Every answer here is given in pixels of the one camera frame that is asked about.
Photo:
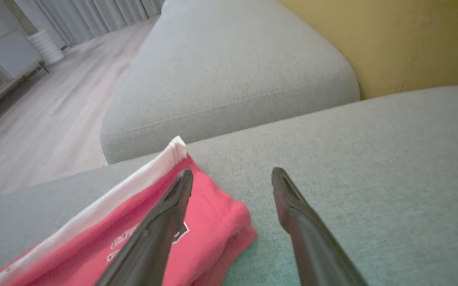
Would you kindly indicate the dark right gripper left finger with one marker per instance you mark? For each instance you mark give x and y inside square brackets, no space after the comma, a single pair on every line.
[153,238]

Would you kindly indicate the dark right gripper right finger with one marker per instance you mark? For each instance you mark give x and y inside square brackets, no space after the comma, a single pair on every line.
[312,238]

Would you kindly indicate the red shorts with white stripe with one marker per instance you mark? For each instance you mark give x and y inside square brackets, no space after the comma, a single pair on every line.
[213,222]

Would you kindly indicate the large grey sofa seat cushion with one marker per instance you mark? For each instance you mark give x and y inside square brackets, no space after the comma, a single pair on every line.
[372,159]

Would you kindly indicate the white ribbed bin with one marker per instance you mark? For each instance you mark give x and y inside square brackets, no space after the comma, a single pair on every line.
[46,47]

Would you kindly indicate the yellow sofa backrest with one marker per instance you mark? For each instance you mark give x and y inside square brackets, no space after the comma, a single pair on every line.
[412,39]

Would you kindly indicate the pale low cabinet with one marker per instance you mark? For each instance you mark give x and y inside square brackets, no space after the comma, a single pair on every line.
[8,59]

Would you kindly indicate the grey pleated curtain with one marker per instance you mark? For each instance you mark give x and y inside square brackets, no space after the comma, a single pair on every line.
[94,16]

